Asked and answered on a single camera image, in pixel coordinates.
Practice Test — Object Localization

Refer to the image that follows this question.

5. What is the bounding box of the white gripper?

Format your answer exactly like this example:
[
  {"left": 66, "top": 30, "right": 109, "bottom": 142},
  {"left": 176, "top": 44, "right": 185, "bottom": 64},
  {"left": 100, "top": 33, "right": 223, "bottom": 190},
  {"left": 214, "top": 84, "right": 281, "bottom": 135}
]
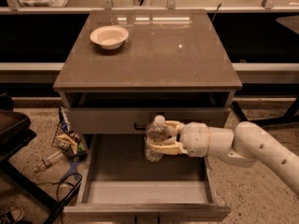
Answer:
[{"left": 149, "top": 120, "right": 209, "bottom": 157}]

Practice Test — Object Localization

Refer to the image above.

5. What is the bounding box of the clear plastic water bottle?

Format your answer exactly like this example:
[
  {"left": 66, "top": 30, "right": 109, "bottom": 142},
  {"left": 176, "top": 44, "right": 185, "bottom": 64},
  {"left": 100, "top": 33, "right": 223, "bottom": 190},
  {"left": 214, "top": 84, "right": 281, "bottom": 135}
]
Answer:
[{"left": 145, "top": 115, "right": 169, "bottom": 162}]

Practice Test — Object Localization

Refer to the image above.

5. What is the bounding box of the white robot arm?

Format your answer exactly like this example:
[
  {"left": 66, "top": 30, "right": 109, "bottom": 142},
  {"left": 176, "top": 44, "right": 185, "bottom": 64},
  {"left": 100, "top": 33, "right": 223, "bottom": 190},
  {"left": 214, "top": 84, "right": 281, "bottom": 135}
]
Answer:
[{"left": 146, "top": 116, "right": 299, "bottom": 195}]

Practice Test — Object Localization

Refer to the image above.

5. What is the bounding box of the open lower grey drawer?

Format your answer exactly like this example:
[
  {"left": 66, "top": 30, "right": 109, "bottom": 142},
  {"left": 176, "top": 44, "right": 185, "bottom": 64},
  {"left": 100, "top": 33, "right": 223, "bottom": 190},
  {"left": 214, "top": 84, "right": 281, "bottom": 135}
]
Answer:
[{"left": 64, "top": 134, "right": 231, "bottom": 224}]

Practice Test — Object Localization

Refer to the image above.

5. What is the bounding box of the grey wooden drawer cabinet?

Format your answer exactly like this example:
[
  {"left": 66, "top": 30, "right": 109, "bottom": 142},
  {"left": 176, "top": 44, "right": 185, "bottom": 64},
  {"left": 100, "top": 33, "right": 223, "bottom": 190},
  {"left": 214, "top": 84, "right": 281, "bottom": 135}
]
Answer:
[{"left": 52, "top": 8, "right": 243, "bottom": 161}]

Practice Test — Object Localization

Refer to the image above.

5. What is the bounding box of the empty plastic bottle on floor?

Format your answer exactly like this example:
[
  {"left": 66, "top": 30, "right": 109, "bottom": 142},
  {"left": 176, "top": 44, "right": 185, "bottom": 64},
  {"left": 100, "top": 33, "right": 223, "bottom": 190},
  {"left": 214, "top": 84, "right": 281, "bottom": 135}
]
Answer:
[{"left": 35, "top": 151, "right": 64, "bottom": 173}]

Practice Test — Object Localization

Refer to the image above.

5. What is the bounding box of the white paper bowl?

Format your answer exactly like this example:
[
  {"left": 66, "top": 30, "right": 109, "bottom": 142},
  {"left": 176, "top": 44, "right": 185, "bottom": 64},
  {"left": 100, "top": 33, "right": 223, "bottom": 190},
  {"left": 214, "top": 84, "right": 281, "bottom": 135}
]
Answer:
[{"left": 90, "top": 25, "right": 129, "bottom": 50}]

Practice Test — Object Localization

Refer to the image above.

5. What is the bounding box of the black metal stand leg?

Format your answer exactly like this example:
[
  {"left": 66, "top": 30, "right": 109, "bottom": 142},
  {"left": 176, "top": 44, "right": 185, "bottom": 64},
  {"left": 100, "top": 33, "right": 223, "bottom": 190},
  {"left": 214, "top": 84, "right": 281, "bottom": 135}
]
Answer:
[{"left": 231, "top": 99, "right": 299, "bottom": 127}]

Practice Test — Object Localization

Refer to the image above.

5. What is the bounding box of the black chair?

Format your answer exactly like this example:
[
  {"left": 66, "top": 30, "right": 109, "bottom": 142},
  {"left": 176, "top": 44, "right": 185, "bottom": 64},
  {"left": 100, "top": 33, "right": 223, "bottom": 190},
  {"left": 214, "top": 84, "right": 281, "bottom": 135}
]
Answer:
[{"left": 0, "top": 93, "right": 82, "bottom": 224}]

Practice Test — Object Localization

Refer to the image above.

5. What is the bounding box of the sneaker shoe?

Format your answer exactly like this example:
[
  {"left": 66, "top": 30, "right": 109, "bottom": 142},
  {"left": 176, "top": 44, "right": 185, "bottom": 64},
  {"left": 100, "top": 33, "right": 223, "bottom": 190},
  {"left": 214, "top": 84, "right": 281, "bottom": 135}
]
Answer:
[{"left": 0, "top": 209, "right": 23, "bottom": 224}]

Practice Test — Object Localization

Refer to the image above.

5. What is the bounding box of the closed grey drawer black handle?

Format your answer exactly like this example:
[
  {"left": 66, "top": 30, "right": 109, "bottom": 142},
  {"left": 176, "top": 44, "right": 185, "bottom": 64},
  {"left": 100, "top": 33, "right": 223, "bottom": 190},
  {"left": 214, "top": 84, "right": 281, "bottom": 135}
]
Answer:
[{"left": 67, "top": 107, "right": 231, "bottom": 134}]

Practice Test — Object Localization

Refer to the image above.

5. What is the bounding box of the wire basket with snack bags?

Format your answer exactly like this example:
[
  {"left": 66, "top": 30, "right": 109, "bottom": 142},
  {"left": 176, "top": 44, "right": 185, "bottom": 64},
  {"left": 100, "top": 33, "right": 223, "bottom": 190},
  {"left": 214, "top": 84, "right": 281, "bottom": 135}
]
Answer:
[{"left": 52, "top": 107, "right": 86, "bottom": 158}]

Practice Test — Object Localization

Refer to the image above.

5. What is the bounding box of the black cable on floor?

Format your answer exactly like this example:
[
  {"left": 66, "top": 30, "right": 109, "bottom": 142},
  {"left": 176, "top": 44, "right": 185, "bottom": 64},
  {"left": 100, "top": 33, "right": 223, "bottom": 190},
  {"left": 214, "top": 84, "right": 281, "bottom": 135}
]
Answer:
[{"left": 34, "top": 172, "right": 83, "bottom": 224}]

